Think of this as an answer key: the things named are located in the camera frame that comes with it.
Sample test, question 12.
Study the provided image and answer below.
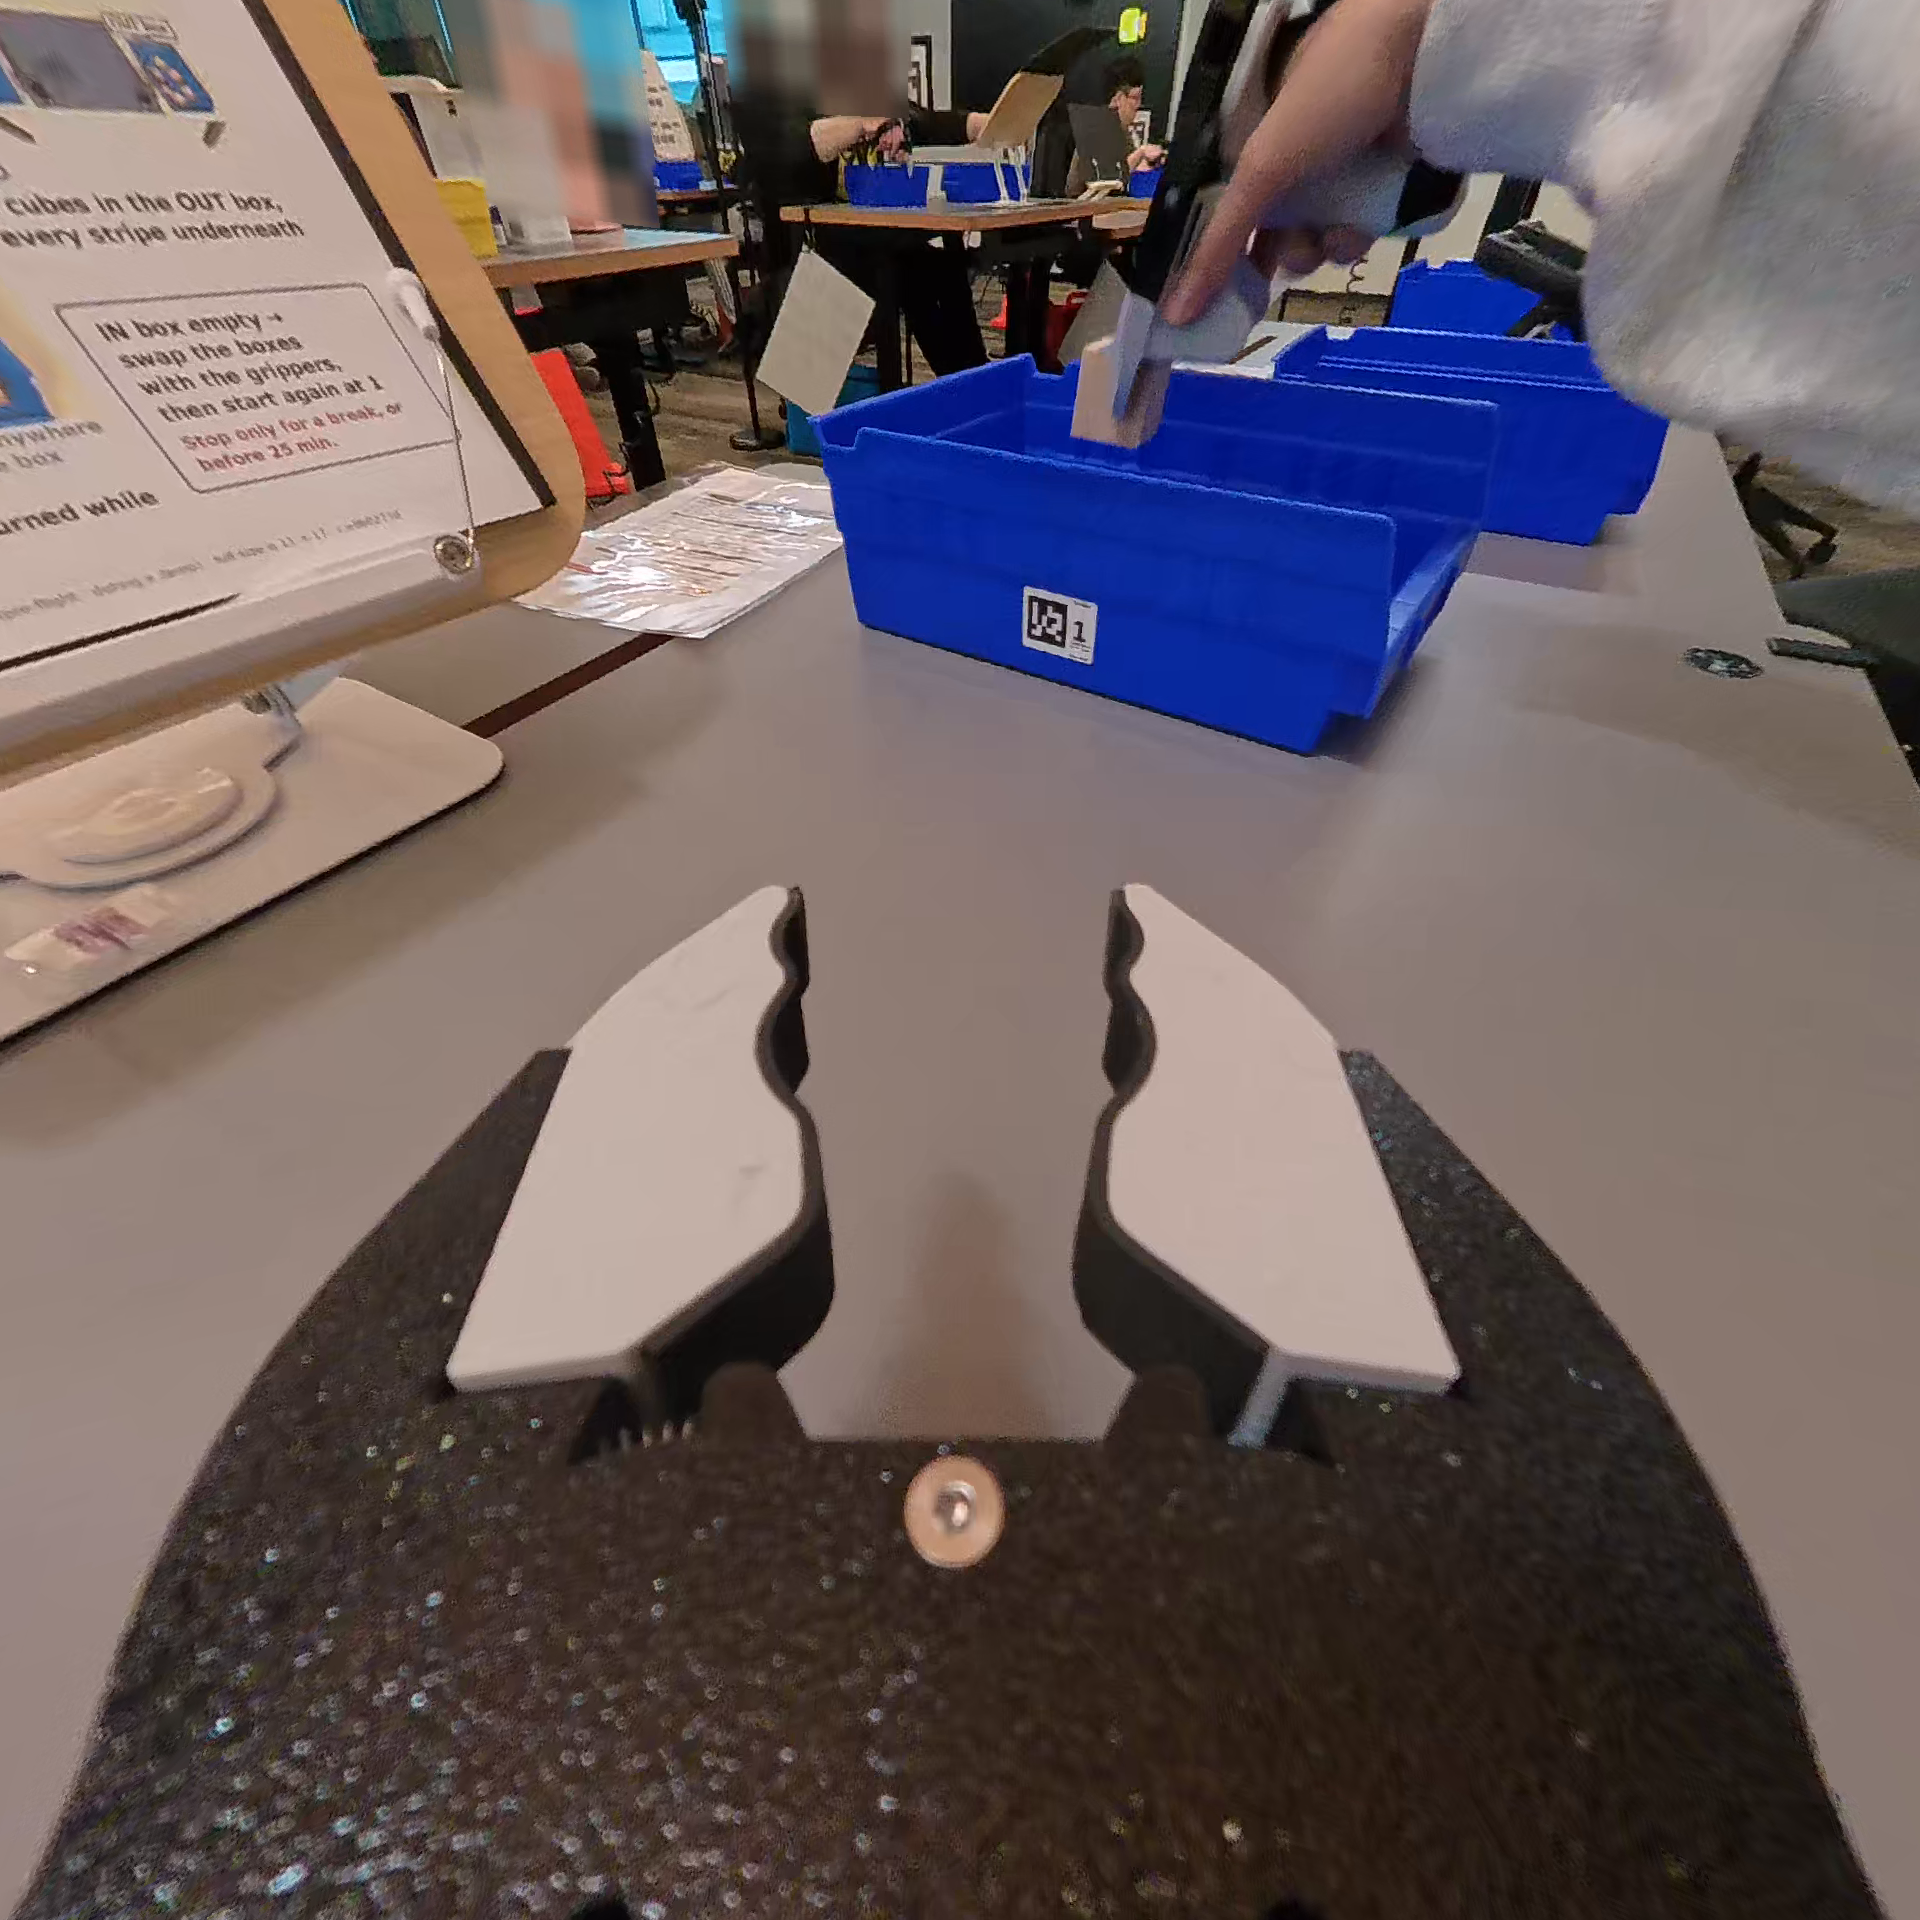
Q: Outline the small clear label packet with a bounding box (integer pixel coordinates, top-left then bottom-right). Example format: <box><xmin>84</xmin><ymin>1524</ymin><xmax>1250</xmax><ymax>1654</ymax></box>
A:
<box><xmin>2</xmin><ymin>886</ymin><xmax>176</xmax><ymax>977</ymax></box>

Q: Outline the blue plastic bin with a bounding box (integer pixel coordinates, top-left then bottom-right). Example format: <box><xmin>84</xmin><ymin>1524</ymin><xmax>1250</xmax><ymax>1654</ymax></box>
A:
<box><xmin>817</xmin><ymin>352</ymin><xmax>1504</xmax><ymax>758</ymax></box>
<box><xmin>1277</xmin><ymin>319</ymin><xmax>1672</xmax><ymax>550</ymax></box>
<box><xmin>840</xmin><ymin>157</ymin><xmax>1036</xmax><ymax>209</ymax></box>
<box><xmin>1386</xmin><ymin>258</ymin><xmax>1594</xmax><ymax>342</ymax></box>

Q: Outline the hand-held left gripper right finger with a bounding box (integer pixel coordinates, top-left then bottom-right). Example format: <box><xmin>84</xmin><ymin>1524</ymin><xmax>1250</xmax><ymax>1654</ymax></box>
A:
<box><xmin>1071</xmin><ymin>885</ymin><xmax>1462</xmax><ymax>1453</ymax></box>

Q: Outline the grey hanging card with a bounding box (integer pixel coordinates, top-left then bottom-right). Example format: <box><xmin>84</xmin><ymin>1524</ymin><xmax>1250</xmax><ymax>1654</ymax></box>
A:
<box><xmin>757</xmin><ymin>249</ymin><xmax>879</xmax><ymax>421</ymax></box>

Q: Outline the person's right forearm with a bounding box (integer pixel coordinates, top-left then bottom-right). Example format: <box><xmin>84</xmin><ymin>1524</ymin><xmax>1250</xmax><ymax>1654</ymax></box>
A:
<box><xmin>1412</xmin><ymin>0</ymin><xmax>1920</xmax><ymax>518</ymax></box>

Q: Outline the printed instruction poster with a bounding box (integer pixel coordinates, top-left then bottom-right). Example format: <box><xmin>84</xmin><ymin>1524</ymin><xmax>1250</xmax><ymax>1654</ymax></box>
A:
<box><xmin>0</xmin><ymin>0</ymin><xmax>547</xmax><ymax>668</ymax></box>

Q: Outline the black office chair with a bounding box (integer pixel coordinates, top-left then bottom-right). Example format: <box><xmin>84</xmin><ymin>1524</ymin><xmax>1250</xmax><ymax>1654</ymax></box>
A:
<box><xmin>1723</xmin><ymin>449</ymin><xmax>1920</xmax><ymax>790</ymax></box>

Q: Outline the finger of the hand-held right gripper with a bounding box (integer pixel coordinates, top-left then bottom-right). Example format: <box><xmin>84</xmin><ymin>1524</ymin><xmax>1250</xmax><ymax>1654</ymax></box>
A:
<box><xmin>1157</xmin><ymin>276</ymin><xmax>1280</xmax><ymax>374</ymax></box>
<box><xmin>1117</xmin><ymin>293</ymin><xmax>1172</xmax><ymax>430</ymax></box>

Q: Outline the wooden-top background table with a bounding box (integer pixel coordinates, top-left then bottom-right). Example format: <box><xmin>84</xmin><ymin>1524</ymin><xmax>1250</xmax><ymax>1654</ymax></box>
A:
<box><xmin>479</xmin><ymin>225</ymin><xmax>745</xmax><ymax>496</ymax></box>
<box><xmin>780</xmin><ymin>196</ymin><xmax>1157</xmax><ymax>399</ymax></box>

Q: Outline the wooden book stand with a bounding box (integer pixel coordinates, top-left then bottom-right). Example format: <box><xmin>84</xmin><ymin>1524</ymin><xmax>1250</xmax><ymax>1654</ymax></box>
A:
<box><xmin>974</xmin><ymin>67</ymin><xmax>1066</xmax><ymax>155</ymax></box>

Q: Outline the laminated instruction sheet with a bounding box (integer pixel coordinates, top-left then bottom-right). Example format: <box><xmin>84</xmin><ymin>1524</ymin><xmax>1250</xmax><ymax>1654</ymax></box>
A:
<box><xmin>514</xmin><ymin>463</ymin><xmax>847</xmax><ymax>640</ymax></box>

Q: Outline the blue-striped wooden cube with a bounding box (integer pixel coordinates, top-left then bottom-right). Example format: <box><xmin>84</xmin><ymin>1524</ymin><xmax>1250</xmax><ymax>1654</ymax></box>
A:
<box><xmin>1071</xmin><ymin>334</ymin><xmax>1175</xmax><ymax>451</ymax></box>

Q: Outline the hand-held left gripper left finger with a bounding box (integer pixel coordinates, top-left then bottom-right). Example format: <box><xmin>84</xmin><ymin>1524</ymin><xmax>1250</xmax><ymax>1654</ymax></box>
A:
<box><xmin>444</xmin><ymin>885</ymin><xmax>840</xmax><ymax>1426</ymax></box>

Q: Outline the person's right hand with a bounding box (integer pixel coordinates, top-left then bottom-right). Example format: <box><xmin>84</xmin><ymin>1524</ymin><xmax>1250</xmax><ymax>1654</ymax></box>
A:
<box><xmin>1161</xmin><ymin>0</ymin><xmax>1441</xmax><ymax>330</ymax></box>

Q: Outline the instruction board on stand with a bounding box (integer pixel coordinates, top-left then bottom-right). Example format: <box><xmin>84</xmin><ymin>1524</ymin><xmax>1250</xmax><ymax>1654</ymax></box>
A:
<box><xmin>0</xmin><ymin>0</ymin><xmax>588</xmax><ymax>1047</ymax></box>

